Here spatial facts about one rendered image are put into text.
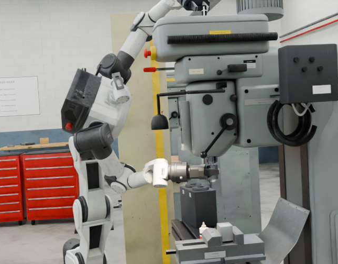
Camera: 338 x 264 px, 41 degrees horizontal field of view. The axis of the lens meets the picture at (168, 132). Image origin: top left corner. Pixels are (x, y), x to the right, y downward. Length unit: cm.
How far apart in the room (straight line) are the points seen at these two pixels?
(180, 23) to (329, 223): 102
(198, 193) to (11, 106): 904
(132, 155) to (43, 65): 757
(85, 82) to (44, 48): 892
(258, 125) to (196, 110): 26
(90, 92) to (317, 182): 108
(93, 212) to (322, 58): 138
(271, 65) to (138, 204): 210
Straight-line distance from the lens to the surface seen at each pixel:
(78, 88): 214
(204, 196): 234
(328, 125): 198
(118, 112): 212
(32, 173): 655
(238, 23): 190
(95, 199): 244
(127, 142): 365
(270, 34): 190
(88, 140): 202
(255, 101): 190
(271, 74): 195
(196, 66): 185
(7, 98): 1111
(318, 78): 174
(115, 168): 213
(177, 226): 243
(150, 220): 376
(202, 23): 186
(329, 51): 177
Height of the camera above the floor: 152
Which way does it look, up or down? 3 degrees down
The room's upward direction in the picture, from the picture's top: 3 degrees counter-clockwise
